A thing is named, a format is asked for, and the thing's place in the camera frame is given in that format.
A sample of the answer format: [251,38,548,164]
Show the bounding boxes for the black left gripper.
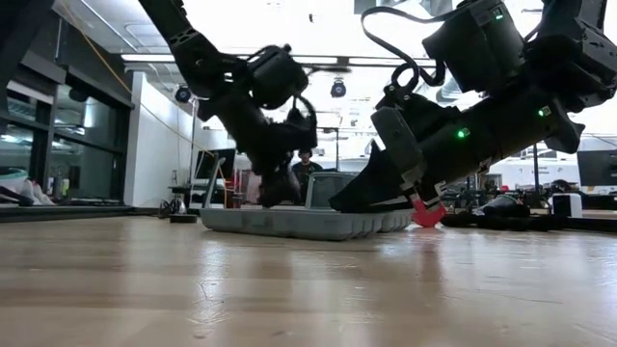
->
[200,95,304,209]

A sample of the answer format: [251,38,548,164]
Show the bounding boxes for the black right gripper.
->
[330,98,515,214]

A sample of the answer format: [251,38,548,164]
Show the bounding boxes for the grey plastic tool case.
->
[200,206,415,242]

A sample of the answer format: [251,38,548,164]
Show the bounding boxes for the red triangular tool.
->
[411,196,448,228]

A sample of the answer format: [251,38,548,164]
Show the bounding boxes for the red background equipment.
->
[223,167,264,209]

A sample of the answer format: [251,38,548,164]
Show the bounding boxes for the person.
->
[550,177,579,195]
[291,147,324,203]

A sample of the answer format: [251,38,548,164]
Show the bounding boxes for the grey framed monitor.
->
[304,171,361,209]

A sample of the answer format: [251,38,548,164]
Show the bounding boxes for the black monitor on stand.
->
[194,147,238,209]

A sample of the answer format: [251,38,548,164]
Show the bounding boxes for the small side table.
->
[167,184,197,209]

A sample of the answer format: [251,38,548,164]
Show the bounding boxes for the black overhead rig beam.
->
[288,54,438,69]

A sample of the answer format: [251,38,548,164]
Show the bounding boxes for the white box device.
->
[550,192,584,218]

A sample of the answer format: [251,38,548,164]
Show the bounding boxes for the black framed glass partition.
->
[0,13,135,206]

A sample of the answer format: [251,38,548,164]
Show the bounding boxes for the white teal bundle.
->
[0,166,55,208]

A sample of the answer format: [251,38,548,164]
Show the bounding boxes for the black background stand frame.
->
[532,144,541,194]
[317,126,340,173]

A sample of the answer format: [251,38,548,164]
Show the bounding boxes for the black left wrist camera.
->
[282,106,320,151]

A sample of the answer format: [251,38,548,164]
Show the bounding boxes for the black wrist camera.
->
[282,106,320,151]
[376,90,463,146]

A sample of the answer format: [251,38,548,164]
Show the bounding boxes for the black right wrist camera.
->
[376,90,463,146]

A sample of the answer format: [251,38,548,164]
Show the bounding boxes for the black cable bundle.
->
[157,195,188,217]

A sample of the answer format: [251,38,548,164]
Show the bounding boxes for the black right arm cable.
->
[360,5,464,97]

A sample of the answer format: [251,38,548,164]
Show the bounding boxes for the black aluminium table frame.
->
[0,204,617,233]

